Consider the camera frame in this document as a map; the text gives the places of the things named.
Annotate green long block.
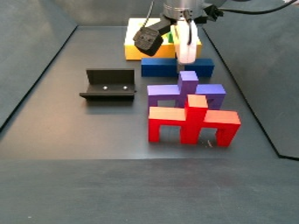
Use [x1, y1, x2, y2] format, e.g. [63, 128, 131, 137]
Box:
[167, 32, 174, 43]

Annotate black cable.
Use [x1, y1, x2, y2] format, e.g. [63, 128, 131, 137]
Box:
[219, 0, 299, 16]

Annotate yellow slotted board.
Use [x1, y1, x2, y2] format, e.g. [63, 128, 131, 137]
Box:
[124, 18, 202, 60]

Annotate black gripper-mounted camera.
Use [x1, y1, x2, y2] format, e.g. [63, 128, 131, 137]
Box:
[134, 21, 171, 56]

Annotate purple bridge-shaped block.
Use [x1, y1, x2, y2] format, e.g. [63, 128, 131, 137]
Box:
[147, 71, 227, 109]

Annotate blue long block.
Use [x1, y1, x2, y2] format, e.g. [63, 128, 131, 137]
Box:
[142, 58, 215, 77]

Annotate black angled bracket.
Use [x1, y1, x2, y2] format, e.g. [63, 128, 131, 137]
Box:
[79, 68, 137, 100]

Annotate red bridge-shaped block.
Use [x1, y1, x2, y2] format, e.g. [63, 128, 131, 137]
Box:
[149, 94, 241, 147]

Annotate silver grey gripper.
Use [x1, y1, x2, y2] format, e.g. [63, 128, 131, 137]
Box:
[163, 0, 223, 65]

